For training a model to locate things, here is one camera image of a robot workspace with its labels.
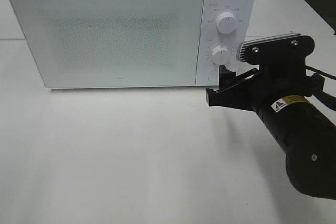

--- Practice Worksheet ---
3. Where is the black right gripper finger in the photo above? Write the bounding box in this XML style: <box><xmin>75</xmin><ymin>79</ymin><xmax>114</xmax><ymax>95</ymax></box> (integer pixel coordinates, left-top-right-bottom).
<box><xmin>205</xmin><ymin>78</ymin><xmax>252</xmax><ymax>110</ymax></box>
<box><xmin>218</xmin><ymin>65</ymin><xmax>259</xmax><ymax>90</ymax></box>

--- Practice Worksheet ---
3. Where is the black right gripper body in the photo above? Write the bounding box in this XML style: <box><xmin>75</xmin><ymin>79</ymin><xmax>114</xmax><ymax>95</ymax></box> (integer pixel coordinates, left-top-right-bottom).
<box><xmin>245</xmin><ymin>60</ymin><xmax>324</xmax><ymax>111</ymax></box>

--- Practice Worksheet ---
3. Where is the round white door button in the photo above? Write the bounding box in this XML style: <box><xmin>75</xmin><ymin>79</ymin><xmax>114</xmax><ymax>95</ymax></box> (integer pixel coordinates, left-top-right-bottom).
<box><xmin>208</xmin><ymin>70</ymin><xmax>219</xmax><ymax>83</ymax></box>

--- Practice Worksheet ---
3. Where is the white timer knob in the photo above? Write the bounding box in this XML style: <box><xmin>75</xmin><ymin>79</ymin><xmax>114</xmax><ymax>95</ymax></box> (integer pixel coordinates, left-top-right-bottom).
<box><xmin>211</xmin><ymin>46</ymin><xmax>230</xmax><ymax>65</ymax></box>

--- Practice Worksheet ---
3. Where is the white microwave door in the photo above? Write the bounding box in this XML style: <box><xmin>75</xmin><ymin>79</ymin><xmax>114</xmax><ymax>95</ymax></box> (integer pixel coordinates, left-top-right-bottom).
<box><xmin>10</xmin><ymin>0</ymin><xmax>202</xmax><ymax>88</ymax></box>

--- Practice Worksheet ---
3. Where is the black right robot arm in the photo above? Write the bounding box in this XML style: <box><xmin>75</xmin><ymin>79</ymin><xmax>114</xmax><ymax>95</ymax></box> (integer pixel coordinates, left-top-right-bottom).
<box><xmin>206</xmin><ymin>62</ymin><xmax>335</xmax><ymax>199</ymax></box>

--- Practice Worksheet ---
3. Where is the upper white power knob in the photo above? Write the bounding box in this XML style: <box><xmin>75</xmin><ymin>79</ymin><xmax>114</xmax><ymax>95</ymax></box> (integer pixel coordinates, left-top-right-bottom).
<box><xmin>215</xmin><ymin>9</ymin><xmax>237</xmax><ymax>34</ymax></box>

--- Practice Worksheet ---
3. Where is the white microwave oven body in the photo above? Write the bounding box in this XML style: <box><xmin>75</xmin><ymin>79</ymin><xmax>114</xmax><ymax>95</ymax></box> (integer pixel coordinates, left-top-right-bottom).
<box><xmin>5</xmin><ymin>0</ymin><xmax>258</xmax><ymax>90</ymax></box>

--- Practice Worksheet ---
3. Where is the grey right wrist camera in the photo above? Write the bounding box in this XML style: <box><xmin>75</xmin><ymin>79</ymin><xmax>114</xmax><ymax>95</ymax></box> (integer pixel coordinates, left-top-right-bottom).
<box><xmin>236</xmin><ymin>33</ymin><xmax>315</xmax><ymax>65</ymax></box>

